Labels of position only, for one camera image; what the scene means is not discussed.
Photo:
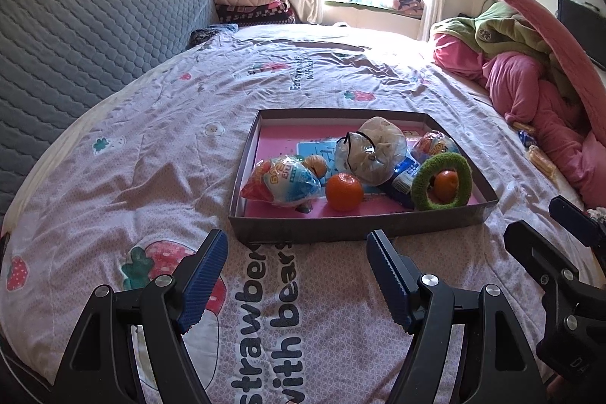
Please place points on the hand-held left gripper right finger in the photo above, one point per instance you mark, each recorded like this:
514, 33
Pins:
390, 281

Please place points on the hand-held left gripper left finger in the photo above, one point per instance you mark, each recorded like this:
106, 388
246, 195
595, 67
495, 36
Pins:
203, 281

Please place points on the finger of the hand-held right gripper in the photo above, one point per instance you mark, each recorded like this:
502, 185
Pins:
575, 219
535, 252

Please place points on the shallow grey cardboard box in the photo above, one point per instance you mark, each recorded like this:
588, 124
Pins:
331, 229

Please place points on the blue snack packet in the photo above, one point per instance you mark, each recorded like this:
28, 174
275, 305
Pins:
402, 184

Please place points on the orange mandarin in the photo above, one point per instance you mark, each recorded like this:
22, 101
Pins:
446, 185
344, 192

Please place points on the small blue egg toy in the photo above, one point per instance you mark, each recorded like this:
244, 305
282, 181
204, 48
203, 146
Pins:
284, 184

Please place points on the beige sheer scrunchie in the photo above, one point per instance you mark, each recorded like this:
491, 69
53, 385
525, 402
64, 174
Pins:
374, 153

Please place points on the small tan walnut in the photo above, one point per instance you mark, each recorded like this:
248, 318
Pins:
318, 165

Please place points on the large red white egg toy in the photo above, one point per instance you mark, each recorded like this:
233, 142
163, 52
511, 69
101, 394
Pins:
433, 146

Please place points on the person's right hand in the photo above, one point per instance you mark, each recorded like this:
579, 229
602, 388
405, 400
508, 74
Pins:
554, 389

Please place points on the white floral scrunchie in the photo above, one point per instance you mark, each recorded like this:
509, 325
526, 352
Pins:
597, 212

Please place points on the yellow cracker packet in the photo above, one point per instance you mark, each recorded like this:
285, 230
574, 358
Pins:
542, 161

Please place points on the small blue candy packet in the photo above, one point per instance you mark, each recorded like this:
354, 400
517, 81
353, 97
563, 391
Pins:
529, 139

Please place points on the large pink quilted cushion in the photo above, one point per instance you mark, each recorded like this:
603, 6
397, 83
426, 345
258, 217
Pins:
563, 39

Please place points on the black television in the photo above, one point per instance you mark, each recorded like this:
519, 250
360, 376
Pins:
580, 30

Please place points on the green fleece blanket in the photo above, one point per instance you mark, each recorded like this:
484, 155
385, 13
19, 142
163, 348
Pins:
502, 30

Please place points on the dark patterned cloth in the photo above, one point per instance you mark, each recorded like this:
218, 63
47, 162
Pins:
210, 34

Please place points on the grey quilted headboard cover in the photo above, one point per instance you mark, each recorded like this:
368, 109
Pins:
85, 39

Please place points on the patterned windowsill cushion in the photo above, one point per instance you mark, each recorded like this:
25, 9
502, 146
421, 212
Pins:
408, 5

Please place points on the dark checkered folded blanket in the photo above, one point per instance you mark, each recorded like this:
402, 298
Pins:
258, 13

